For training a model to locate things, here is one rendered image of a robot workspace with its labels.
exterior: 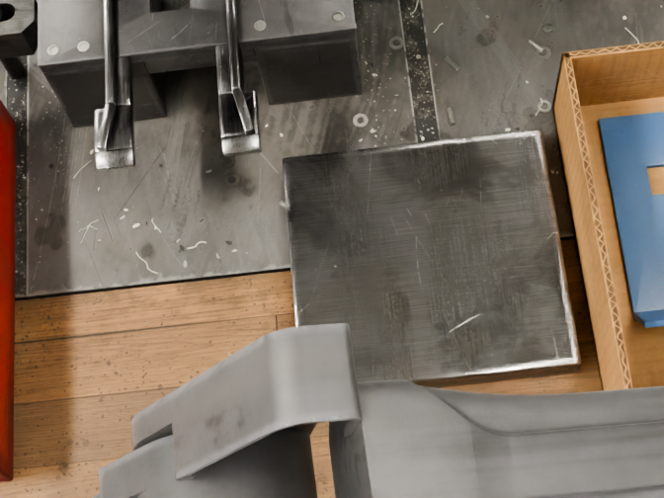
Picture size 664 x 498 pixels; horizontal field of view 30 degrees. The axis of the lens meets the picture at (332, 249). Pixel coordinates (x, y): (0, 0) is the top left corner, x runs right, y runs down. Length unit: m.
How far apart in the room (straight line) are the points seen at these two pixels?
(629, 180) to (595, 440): 0.45
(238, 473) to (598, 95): 0.49
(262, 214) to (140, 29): 0.14
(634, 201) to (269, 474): 0.45
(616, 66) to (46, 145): 0.38
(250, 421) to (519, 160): 0.46
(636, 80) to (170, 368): 0.35
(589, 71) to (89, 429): 0.39
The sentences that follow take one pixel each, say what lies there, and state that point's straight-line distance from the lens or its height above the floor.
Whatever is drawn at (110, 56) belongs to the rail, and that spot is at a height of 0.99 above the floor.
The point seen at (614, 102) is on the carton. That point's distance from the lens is 0.85.
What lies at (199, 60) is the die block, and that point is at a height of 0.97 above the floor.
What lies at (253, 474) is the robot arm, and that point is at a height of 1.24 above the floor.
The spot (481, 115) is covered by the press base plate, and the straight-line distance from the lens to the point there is 0.84.
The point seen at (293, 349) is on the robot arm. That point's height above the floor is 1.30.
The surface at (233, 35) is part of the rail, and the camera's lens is 0.78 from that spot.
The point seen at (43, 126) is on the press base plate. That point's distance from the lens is 0.88.
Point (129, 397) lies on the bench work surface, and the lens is 0.79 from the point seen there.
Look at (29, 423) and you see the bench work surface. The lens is 0.81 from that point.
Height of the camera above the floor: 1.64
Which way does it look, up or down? 68 degrees down
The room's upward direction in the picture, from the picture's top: 11 degrees counter-clockwise
